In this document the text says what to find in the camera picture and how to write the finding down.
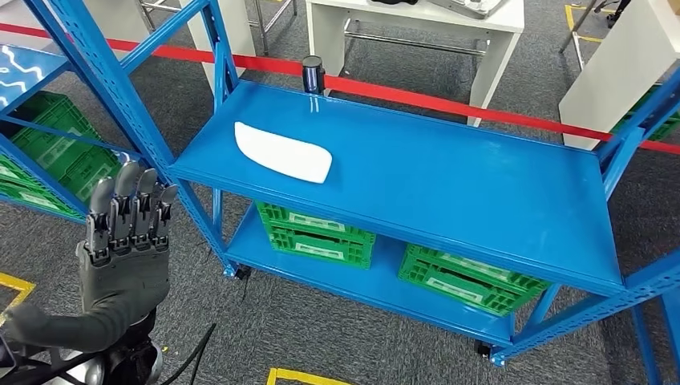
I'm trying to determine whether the red barrier belt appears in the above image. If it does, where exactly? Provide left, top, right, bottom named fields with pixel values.
left=0, top=22, right=305, bottom=78
left=324, top=74, right=680, bottom=156

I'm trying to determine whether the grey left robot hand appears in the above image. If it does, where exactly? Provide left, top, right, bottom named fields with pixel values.
left=2, top=160, right=179, bottom=355

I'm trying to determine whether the steel stool frame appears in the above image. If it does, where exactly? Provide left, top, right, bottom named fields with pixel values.
left=558, top=0, right=620, bottom=71

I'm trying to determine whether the yellow floor tape square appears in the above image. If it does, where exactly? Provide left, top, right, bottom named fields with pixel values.
left=0, top=272, right=36, bottom=325
left=265, top=367, right=354, bottom=385

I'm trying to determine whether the white curved plastic part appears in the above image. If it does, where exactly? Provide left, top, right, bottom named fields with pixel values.
left=234, top=121, right=334, bottom=185

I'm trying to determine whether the black stanchion post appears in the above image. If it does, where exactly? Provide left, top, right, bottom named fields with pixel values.
left=302, top=55, right=326, bottom=95

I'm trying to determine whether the dark panel with pale rim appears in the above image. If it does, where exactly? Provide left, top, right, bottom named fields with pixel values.
left=0, top=333, right=18, bottom=372

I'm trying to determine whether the white panel table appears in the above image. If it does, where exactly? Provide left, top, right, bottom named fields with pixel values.
left=558, top=0, right=680, bottom=151

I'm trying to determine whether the white table with steel bar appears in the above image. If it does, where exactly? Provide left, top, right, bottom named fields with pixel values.
left=306, top=0, right=525, bottom=128

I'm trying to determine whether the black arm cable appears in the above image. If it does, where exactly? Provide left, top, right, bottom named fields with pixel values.
left=174, top=322, right=218, bottom=385

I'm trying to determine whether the grey metal tray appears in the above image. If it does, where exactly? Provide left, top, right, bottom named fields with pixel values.
left=427, top=0, right=506, bottom=19

